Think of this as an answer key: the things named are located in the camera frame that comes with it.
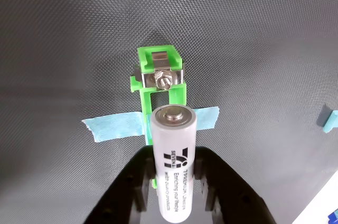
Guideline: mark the green battery holder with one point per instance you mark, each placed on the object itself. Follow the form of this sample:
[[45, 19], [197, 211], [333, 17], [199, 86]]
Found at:
[[145, 97]]

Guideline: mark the short blue tape piece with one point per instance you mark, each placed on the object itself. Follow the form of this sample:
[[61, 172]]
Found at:
[[331, 122]]

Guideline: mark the white AA battery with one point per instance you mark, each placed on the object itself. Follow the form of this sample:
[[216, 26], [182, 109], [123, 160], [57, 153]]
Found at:
[[174, 139]]

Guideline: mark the long blue tape strip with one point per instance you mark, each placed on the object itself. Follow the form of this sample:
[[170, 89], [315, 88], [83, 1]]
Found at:
[[116, 126]]

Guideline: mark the dark grey textured mat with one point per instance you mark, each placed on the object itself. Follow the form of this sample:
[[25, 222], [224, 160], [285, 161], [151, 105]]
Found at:
[[237, 49]]

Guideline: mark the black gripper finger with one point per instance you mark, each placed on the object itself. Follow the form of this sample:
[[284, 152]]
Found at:
[[121, 189], [232, 192]]

